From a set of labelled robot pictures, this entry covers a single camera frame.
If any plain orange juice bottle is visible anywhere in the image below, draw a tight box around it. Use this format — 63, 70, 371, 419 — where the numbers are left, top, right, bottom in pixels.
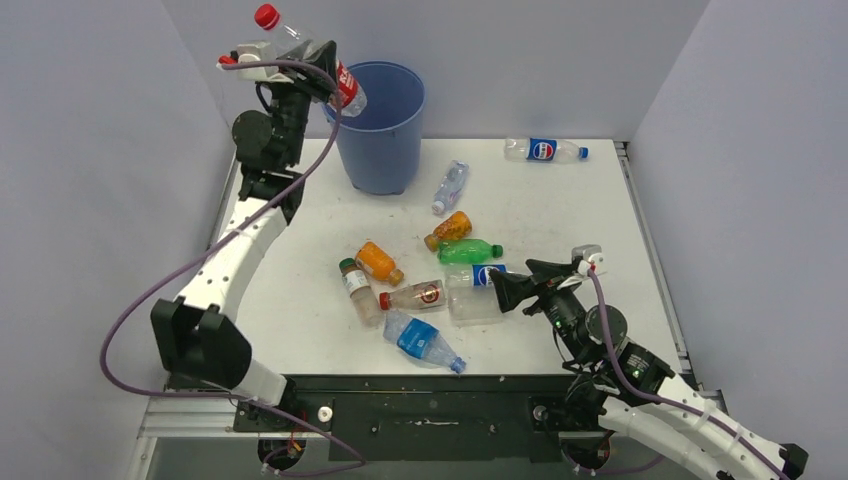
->
354, 241, 405, 286

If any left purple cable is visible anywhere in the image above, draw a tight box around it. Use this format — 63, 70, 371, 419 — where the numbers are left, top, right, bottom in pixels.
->
99, 58, 369, 478

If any small clear water bottle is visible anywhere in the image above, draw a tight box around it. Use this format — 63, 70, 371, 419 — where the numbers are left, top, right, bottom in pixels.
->
431, 161, 470, 216

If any aluminium rail frame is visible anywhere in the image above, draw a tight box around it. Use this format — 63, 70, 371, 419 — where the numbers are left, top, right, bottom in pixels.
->
125, 137, 333, 480

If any wide clear plastic jar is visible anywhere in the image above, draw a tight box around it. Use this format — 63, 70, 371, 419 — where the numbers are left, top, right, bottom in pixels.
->
448, 287, 504, 327

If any orange pineapple-label juice bottle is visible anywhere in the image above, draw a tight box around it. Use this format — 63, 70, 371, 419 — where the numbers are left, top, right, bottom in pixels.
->
424, 211, 473, 252

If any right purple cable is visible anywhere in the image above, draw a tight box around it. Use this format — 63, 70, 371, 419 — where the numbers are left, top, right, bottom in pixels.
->
586, 264, 793, 480

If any green plastic bottle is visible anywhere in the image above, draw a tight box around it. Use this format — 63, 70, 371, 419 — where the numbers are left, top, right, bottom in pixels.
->
437, 238, 504, 265

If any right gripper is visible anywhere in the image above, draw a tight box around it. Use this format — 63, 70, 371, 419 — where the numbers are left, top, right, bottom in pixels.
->
488, 259, 589, 364

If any pepsi bottle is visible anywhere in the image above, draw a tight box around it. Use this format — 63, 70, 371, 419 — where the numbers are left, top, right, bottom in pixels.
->
444, 263, 508, 289
503, 137, 589, 163

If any crushed blue-label water bottle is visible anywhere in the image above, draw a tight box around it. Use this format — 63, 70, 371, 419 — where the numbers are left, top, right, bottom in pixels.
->
383, 310, 466, 375

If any red-label clear bottle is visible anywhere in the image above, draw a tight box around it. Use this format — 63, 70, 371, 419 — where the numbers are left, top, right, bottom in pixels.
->
254, 3, 368, 117

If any cloudy bottle green cap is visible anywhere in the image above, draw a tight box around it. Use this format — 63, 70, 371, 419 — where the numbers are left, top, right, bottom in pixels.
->
339, 258, 385, 328

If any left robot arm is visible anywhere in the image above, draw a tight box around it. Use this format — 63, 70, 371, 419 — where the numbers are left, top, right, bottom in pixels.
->
150, 41, 341, 431

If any purple cable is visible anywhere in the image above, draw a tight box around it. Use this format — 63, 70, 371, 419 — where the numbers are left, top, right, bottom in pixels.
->
586, 264, 793, 480
99, 58, 369, 478

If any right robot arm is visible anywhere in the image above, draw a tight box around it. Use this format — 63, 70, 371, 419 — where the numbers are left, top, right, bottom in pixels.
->
489, 256, 809, 479

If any blue plastic bin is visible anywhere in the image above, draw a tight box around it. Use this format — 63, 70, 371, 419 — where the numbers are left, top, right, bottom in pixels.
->
335, 61, 427, 196

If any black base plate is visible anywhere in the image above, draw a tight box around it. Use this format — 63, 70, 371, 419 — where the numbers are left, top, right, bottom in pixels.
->
165, 374, 697, 464

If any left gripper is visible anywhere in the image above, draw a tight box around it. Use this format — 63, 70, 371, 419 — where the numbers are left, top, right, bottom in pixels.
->
266, 41, 336, 168

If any clear bottle red round logo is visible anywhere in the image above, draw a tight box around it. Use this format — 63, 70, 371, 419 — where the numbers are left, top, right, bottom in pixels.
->
378, 280, 447, 311

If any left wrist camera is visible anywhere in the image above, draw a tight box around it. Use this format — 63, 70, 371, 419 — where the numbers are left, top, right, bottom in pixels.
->
216, 40, 292, 83

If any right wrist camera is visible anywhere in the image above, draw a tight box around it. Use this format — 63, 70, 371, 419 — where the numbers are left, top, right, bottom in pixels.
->
571, 244, 607, 277

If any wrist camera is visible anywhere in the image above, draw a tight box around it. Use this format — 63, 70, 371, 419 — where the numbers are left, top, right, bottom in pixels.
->
216, 40, 292, 83
571, 244, 607, 277

